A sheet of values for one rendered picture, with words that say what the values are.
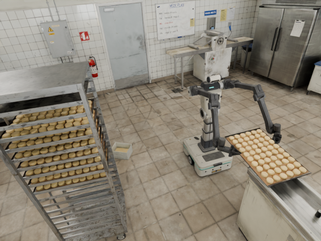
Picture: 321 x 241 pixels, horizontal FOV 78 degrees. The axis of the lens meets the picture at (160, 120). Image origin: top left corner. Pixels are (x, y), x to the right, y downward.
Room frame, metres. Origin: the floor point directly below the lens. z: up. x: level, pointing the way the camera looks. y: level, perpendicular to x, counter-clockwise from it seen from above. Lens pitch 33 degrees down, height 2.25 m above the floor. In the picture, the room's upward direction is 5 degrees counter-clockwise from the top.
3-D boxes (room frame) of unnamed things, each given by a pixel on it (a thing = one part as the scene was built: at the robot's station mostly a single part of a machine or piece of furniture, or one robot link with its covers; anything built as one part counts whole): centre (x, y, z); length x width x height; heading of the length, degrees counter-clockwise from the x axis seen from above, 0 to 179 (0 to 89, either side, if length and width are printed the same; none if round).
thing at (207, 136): (2.20, -0.65, 0.38); 0.13 x 0.13 x 0.40; 14
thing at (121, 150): (2.46, 0.68, 0.08); 0.30 x 0.22 x 0.16; 73
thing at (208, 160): (2.19, -0.65, 0.24); 0.68 x 0.53 x 0.41; 14
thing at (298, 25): (4.32, -2.98, 1.39); 0.22 x 0.03 x 0.31; 20
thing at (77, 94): (1.29, 0.81, 1.68); 0.60 x 0.40 x 0.02; 100
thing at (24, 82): (1.29, 0.81, 0.93); 0.64 x 0.51 x 1.78; 100
